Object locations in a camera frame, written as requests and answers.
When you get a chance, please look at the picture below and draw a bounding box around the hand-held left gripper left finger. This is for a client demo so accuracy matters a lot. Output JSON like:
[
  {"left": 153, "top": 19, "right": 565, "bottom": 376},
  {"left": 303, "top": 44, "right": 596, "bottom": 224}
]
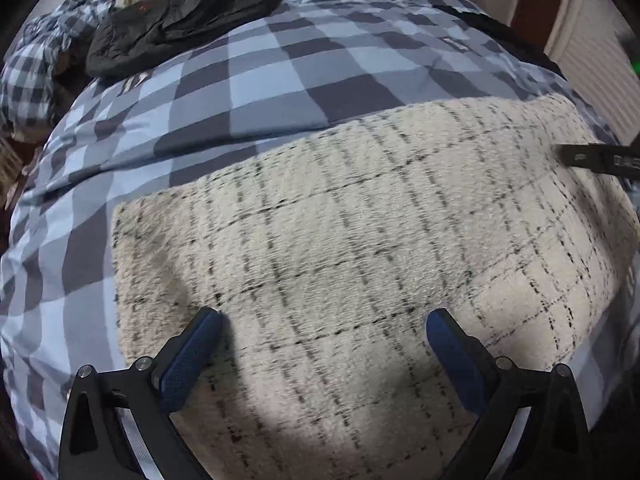
[{"left": 59, "top": 306, "right": 223, "bottom": 480}]

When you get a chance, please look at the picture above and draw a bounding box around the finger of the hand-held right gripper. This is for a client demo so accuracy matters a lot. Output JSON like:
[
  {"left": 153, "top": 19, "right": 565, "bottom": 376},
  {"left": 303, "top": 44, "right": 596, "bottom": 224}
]
[{"left": 556, "top": 142, "right": 640, "bottom": 177}]

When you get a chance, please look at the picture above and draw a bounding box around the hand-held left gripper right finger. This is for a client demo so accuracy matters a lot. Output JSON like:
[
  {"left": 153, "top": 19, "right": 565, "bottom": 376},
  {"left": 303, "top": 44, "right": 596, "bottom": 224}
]
[{"left": 425, "top": 308, "right": 593, "bottom": 480}]

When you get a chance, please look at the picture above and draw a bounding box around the cream checked fleece jacket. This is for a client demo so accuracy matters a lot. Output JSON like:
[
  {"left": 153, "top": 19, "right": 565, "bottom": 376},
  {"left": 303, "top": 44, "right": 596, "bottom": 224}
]
[{"left": 111, "top": 91, "right": 640, "bottom": 480}]

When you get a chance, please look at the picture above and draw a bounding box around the dark cloth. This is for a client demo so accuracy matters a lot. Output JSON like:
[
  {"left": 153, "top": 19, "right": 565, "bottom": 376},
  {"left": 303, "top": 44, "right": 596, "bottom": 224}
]
[{"left": 432, "top": 4, "right": 566, "bottom": 78}]

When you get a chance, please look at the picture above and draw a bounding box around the blue grey checkered blanket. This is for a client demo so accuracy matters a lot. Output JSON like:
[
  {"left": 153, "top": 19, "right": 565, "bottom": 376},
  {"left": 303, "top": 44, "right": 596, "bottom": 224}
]
[{"left": 0, "top": 0, "right": 640, "bottom": 480}]

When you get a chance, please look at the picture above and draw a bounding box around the small-check blue white cloth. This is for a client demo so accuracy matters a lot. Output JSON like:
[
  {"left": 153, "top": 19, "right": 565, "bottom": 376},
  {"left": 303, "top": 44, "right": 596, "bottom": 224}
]
[{"left": 0, "top": 0, "right": 118, "bottom": 133}]

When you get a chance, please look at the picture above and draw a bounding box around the black padded jacket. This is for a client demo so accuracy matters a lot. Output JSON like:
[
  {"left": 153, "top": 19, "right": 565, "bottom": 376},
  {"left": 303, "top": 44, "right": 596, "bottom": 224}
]
[{"left": 85, "top": 0, "right": 286, "bottom": 79}]

